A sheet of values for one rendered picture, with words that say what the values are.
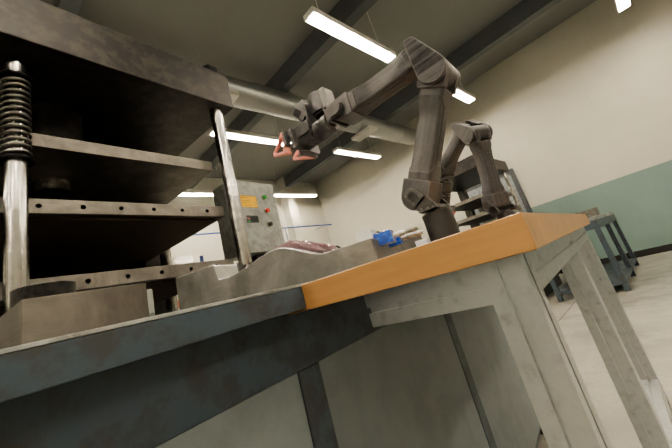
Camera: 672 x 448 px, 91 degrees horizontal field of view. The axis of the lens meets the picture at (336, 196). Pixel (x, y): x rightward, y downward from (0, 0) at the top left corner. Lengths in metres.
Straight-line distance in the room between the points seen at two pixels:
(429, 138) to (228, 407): 0.58
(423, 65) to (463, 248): 0.46
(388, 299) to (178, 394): 0.28
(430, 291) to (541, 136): 7.21
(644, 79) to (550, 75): 1.36
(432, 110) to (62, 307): 0.70
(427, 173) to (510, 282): 0.35
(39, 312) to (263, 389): 0.31
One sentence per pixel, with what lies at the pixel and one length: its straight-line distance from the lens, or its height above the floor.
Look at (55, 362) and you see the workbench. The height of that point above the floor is 0.78.
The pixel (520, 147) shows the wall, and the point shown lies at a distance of 7.66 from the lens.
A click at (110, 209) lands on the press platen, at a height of 1.26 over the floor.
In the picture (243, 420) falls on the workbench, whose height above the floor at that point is 0.65.
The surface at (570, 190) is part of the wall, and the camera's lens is 7.41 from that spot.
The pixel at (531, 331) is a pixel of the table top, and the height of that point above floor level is 0.68.
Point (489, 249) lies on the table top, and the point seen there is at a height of 0.77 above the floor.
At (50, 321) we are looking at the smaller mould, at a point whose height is 0.84.
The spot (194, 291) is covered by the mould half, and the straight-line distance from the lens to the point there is 0.89.
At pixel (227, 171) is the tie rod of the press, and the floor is 1.45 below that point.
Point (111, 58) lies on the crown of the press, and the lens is 1.65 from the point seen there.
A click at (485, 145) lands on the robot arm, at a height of 1.12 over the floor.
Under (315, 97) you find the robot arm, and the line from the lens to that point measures 0.95.
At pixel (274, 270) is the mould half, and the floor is 0.85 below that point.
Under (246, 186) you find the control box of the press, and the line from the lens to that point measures 1.88.
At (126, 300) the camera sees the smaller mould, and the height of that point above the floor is 0.85.
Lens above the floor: 0.77
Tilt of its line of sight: 16 degrees up
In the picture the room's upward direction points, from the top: 16 degrees counter-clockwise
